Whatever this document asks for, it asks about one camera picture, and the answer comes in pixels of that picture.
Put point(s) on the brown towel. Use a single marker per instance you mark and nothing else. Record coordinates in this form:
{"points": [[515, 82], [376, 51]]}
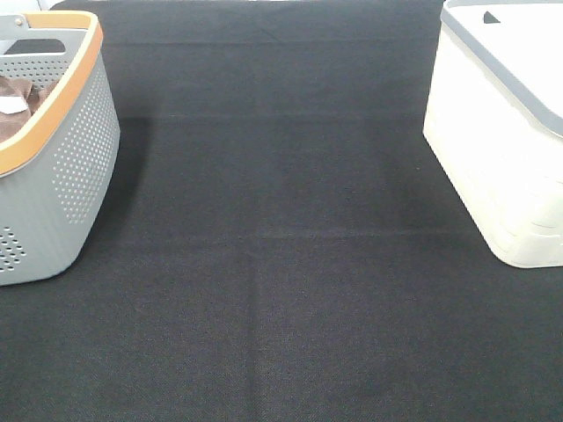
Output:
{"points": [[20, 100]]}

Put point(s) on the black table mat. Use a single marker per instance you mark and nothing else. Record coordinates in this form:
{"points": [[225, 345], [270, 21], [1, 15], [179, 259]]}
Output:
{"points": [[278, 242]]}

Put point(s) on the grey perforated basket orange rim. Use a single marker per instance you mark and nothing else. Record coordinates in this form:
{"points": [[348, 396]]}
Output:
{"points": [[56, 169]]}

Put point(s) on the white plastic basket grey rim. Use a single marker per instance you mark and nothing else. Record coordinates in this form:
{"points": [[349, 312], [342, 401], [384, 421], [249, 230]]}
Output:
{"points": [[494, 122]]}

